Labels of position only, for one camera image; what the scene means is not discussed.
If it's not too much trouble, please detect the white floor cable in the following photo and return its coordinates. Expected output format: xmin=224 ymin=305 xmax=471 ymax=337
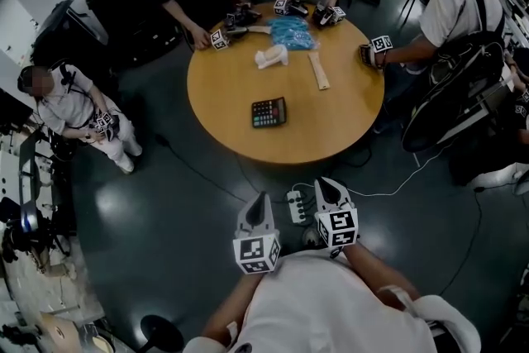
xmin=305 ymin=144 xmax=450 ymax=198

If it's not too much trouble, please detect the black monitor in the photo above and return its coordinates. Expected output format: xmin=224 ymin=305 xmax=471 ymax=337
xmin=0 ymin=88 xmax=34 ymax=133

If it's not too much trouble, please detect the white right arm strap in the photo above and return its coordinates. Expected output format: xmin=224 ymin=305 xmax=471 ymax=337
xmin=375 ymin=284 xmax=418 ymax=317

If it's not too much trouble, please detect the white left arm strap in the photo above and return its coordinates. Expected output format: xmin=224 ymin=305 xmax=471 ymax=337
xmin=225 ymin=320 xmax=241 ymax=348

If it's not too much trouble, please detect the blue plastic packet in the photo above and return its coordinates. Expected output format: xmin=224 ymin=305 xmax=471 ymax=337
xmin=266 ymin=16 xmax=317 ymax=51

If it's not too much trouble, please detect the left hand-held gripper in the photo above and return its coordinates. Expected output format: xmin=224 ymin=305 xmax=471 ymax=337
xmin=232 ymin=190 xmax=282 ymax=276

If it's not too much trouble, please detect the black calculator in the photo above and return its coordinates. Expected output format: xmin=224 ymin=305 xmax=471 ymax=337
xmin=250 ymin=96 xmax=288 ymax=130

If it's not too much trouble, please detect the person's white shirt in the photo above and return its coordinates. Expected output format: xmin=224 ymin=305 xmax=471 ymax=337
xmin=181 ymin=251 xmax=483 ymax=353

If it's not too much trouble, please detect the person's right forearm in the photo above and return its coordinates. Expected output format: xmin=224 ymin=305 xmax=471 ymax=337
xmin=341 ymin=241 xmax=421 ymax=316

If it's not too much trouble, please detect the white power strip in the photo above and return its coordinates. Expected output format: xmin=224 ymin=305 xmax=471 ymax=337
xmin=286 ymin=189 xmax=315 ymax=224

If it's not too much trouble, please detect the brown cardboard box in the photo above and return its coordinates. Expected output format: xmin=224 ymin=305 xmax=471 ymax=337
xmin=39 ymin=313 xmax=82 ymax=353

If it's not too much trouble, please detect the black bin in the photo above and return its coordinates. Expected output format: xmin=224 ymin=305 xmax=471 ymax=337
xmin=85 ymin=0 xmax=183 ymax=67

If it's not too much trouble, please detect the black floor cable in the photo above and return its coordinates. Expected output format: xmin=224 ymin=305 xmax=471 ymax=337
xmin=155 ymin=134 xmax=253 ymax=206

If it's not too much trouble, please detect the wooden ruler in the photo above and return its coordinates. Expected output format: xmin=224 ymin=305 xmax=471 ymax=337
xmin=307 ymin=52 xmax=332 ymax=91

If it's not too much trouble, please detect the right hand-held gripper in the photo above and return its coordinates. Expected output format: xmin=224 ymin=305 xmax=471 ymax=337
xmin=312 ymin=176 xmax=360 ymax=249

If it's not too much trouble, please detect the person's left forearm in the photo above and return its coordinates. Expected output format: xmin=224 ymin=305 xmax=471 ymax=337
xmin=201 ymin=272 xmax=268 ymax=342

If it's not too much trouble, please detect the white arm strap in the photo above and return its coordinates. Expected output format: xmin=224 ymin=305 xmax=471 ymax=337
xmin=375 ymin=284 xmax=418 ymax=317
xmin=225 ymin=320 xmax=241 ymax=348

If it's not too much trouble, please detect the black round stool base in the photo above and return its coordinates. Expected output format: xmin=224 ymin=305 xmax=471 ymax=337
xmin=140 ymin=314 xmax=185 ymax=353

